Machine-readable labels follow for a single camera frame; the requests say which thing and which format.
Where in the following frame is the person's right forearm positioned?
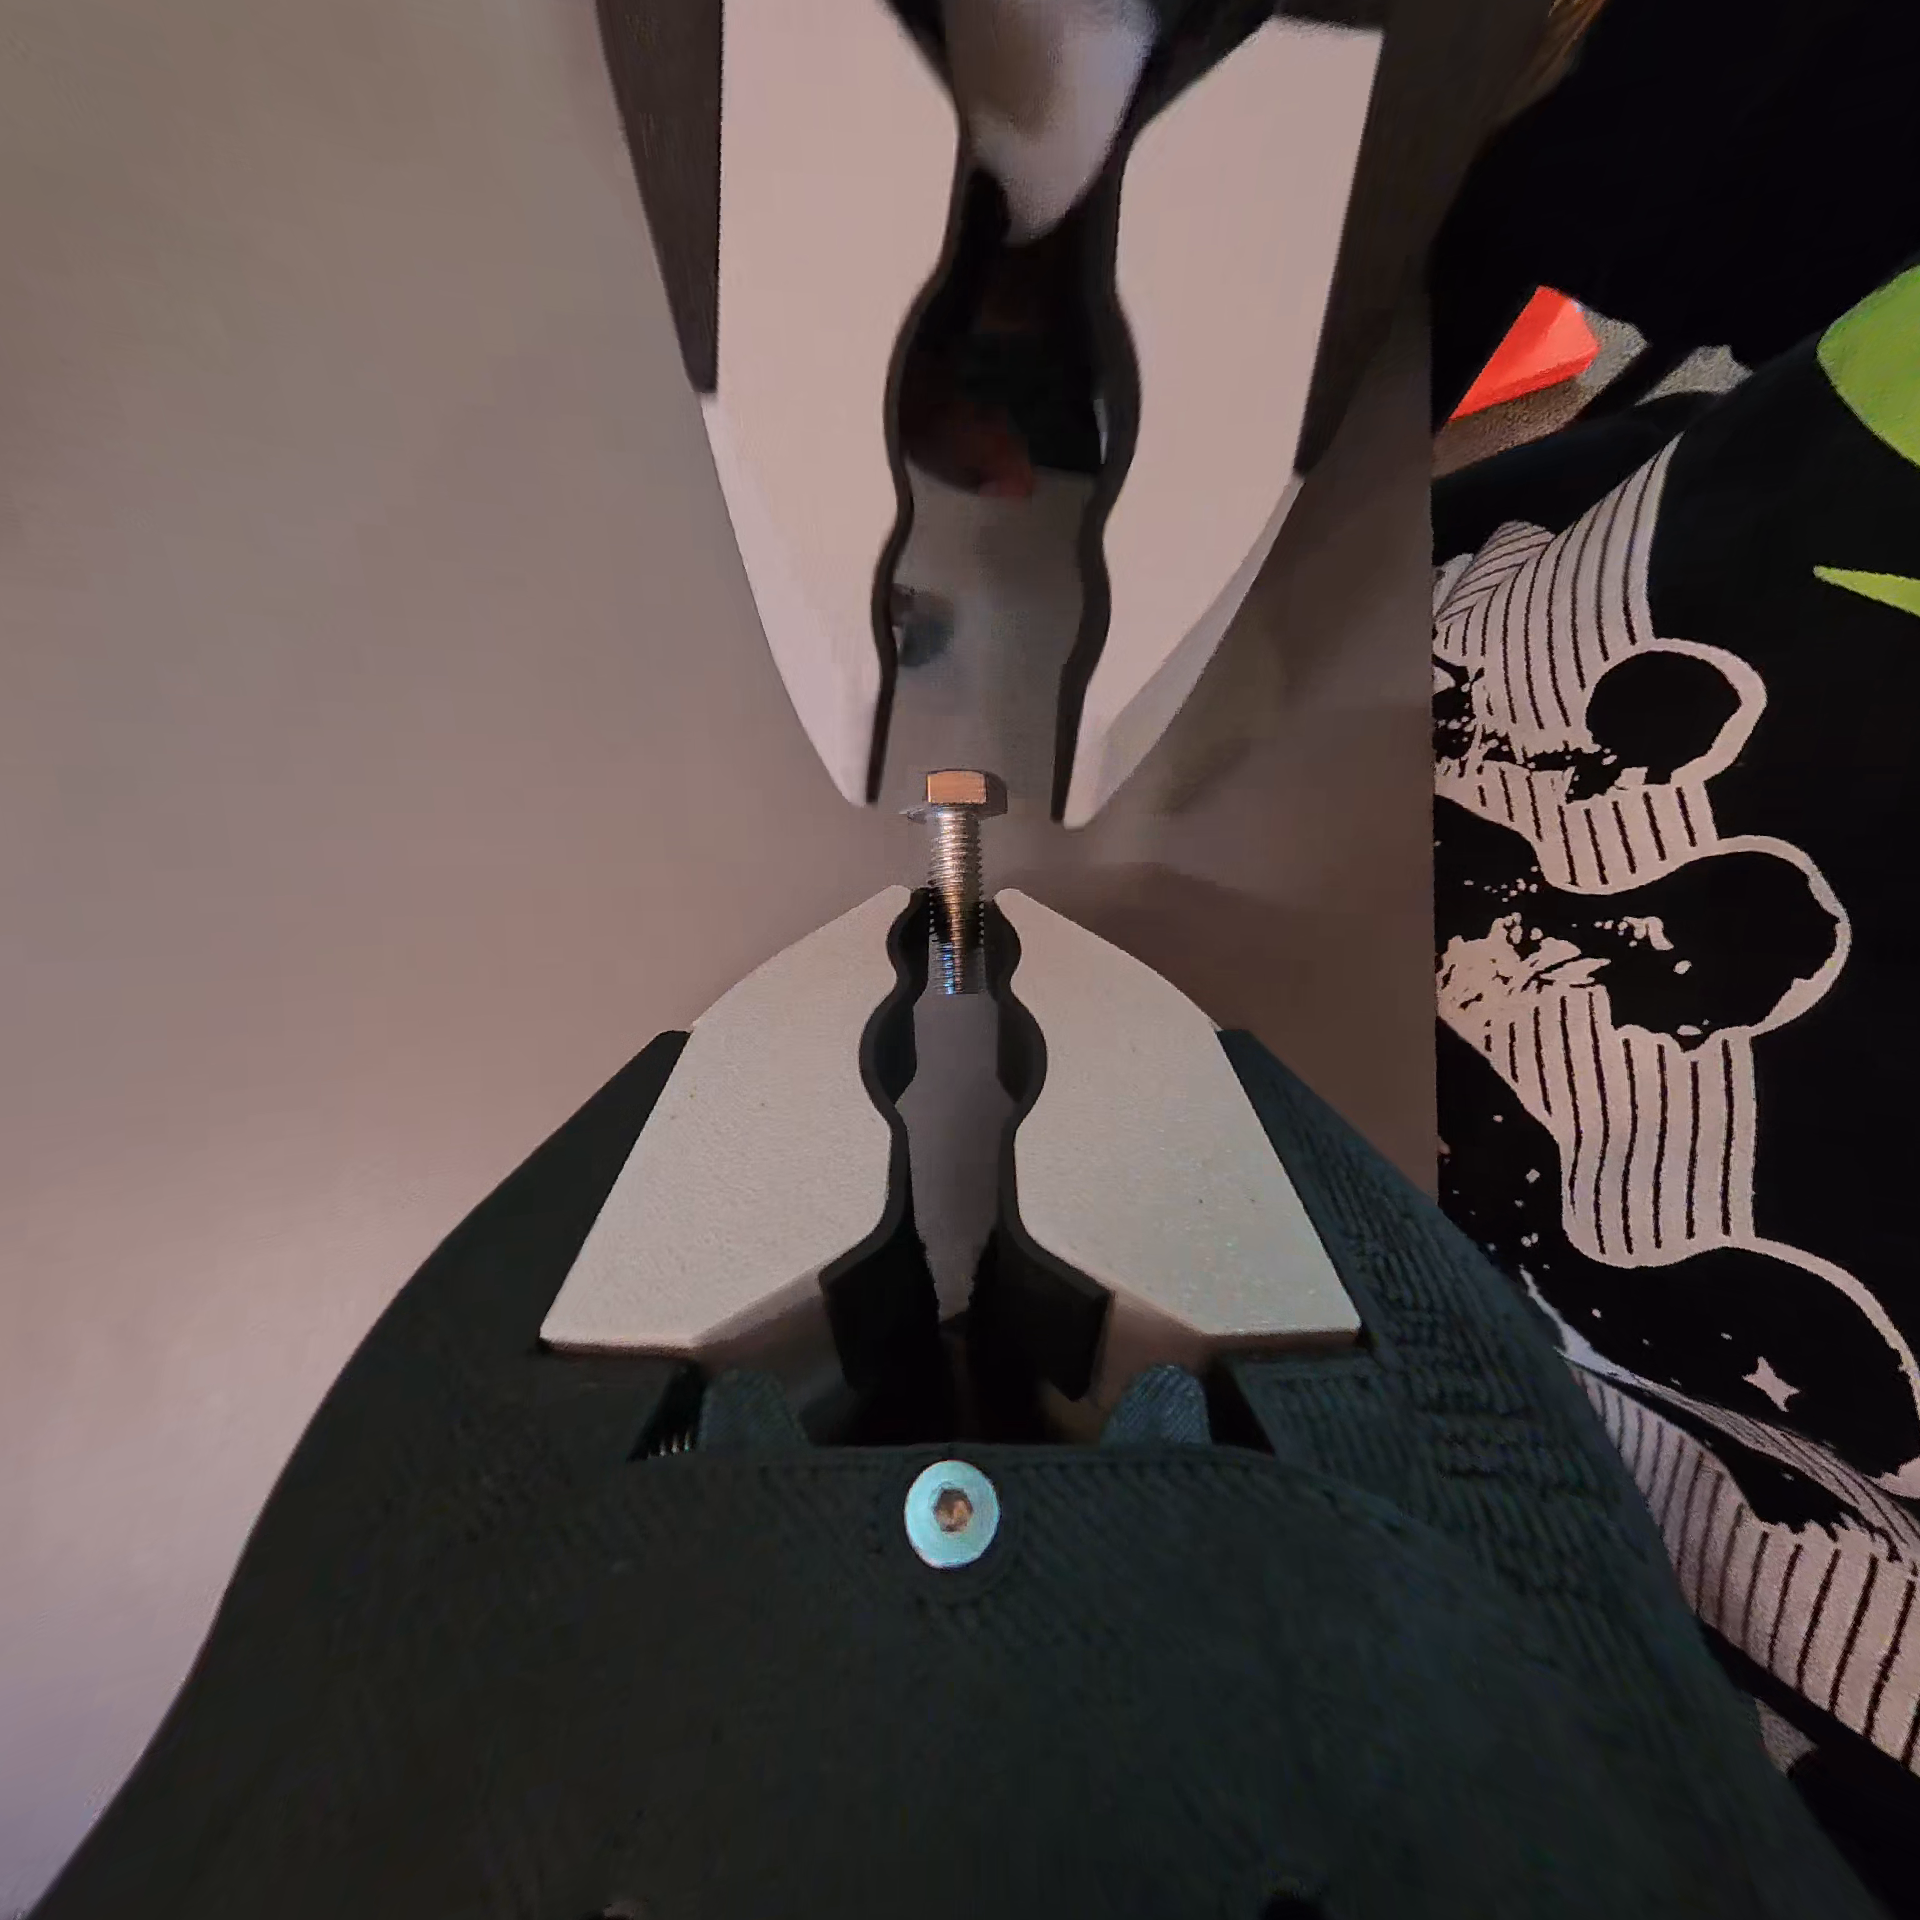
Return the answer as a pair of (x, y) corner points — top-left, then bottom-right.
(1435, 0), (1920, 438)

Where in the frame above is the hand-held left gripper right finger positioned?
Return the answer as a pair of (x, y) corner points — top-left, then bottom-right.
(984, 886), (1365, 1410)

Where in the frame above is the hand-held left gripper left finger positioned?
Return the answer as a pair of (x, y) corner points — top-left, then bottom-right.
(543, 886), (917, 1405)

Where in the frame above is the person's printed black shirt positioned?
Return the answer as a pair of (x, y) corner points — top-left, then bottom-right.
(1435, 271), (1920, 1800)

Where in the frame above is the person's right hand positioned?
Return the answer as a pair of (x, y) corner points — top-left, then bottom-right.
(916, 395), (1036, 502)

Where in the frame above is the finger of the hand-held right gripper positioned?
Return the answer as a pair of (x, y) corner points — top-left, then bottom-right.
(1054, 0), (1386, 832)
(702, 0), (964, 807)

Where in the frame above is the orange red object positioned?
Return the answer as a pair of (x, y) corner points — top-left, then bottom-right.
(1452, 283), (1599, 423)

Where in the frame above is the long steel hex bolt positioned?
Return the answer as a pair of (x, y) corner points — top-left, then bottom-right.
(899, 768), (1010, 995)

